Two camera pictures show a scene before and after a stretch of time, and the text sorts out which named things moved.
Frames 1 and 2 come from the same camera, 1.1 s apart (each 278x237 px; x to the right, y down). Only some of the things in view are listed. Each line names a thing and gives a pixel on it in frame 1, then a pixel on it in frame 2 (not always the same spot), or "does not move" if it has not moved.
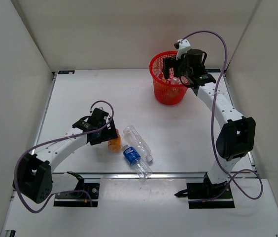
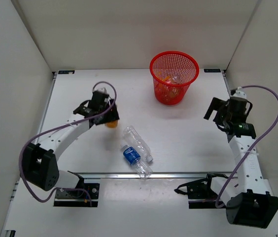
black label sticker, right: [213, 70] does not move
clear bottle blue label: [132, 155] does not move
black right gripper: [171, 62] -> [218, 105]
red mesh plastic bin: [168, 92] does not move
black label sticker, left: [66, 71] does not move
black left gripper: [110, 134] -> [113, 115]
